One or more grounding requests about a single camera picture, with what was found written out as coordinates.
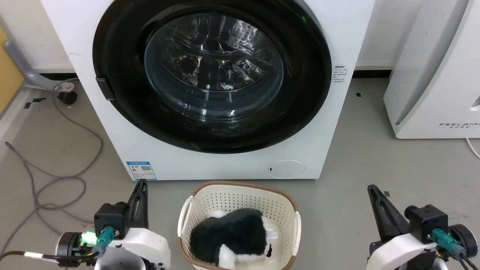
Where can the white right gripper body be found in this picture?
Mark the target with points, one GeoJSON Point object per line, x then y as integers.
{"type": "Point", "coordinates": [397, 249]}

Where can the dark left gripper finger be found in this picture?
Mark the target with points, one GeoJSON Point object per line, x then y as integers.
{"type": "Point", "coordinates": [143, 206]}
{"type": "Point", "coordinates": [132, 213]}

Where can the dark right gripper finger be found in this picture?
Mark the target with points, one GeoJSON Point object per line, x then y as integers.
{"type": "Point", "coordinates": [397, 219]}
{"type": "Point", "coordinates": [378, 213]}

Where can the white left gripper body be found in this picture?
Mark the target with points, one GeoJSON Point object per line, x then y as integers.
{"type": "Point", "coordinates": [146, 243]}

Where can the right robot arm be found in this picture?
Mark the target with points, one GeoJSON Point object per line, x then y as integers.
{"type": "Point", "coordinates": [463, 240]}

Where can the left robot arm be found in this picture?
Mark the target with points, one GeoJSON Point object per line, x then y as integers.
{"type": "Point", "coordinates": [69, 245]}

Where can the white washing machine body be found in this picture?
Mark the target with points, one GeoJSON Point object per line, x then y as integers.
{"type": "Point", "coordinates": [112, 123]}

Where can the black round washing machine door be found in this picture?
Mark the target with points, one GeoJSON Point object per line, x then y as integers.
{"type": "Point", "coordinates": [300, 93]}

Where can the blue energy label sticker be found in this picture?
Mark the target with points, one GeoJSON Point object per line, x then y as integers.
{"type": "Point", "coordinates": [141, 170]}

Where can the cream perforated laundry basket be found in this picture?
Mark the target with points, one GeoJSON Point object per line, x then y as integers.
{"type": "Point", "coordinates": [228, 197]}

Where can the black and white plush toy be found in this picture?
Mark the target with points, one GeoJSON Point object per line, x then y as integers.
{"type": "Point", "coordinates": [232, 232]}

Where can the round white filter cover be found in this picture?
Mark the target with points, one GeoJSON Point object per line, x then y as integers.
{"type": "Point", "coordinates": [287, 168]}

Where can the black caster wheel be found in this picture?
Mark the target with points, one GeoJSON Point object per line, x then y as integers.
{"type": "Point", "coordinates": [67, 97]}

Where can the small text sticker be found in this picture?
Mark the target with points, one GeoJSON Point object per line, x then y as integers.
{"type": "Point", "coordinates": [339, 75]}

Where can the white air purifier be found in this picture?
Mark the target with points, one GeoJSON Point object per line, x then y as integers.
{"type": "Point", "coordinates": [431, 75]}

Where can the grey metal stand leg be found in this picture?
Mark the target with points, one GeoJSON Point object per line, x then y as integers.
{"type": "Point", "coordinates": [26, 69]}

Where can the yellow wooden board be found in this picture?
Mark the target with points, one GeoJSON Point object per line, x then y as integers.
{"type": "Point", "coordinates": [7, 71]}

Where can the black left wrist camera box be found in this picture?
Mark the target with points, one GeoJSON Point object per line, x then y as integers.
{"type": "Point", "coordinates": [110, 217]}

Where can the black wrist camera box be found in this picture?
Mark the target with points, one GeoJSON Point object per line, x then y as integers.
{"type": "Point", "coordinates": [110, 217]}
{"type": "Point", "coordinates": [427, 219]}

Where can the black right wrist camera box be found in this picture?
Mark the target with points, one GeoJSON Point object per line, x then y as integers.
{"type": "Point", "coordinates": [427, 219]}

